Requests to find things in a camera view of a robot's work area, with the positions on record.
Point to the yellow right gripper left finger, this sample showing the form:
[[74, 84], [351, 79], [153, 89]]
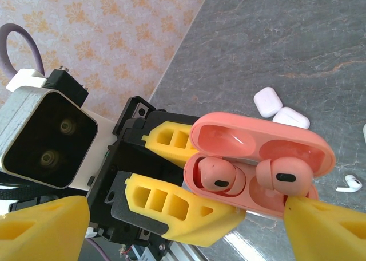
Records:
[[43, 232]]

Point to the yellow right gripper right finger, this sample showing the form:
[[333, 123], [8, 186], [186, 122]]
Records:
[[328, 235]]

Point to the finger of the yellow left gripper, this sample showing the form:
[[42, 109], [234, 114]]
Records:
[[154, 142], [200, 223]]

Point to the pink earbud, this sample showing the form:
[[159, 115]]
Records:
[[286, 169], [214, 172]]

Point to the white earbud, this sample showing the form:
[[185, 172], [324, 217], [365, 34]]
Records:
[[353, 182]]

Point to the pink earbud charging case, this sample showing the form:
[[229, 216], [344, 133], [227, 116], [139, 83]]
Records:
[[228, 122]]

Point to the white earbud charging case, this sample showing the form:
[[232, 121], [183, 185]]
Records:
[[267, 100], [291, 118], [364, 132]]

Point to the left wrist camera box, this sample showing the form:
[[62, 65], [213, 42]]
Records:
[[43, 138]]

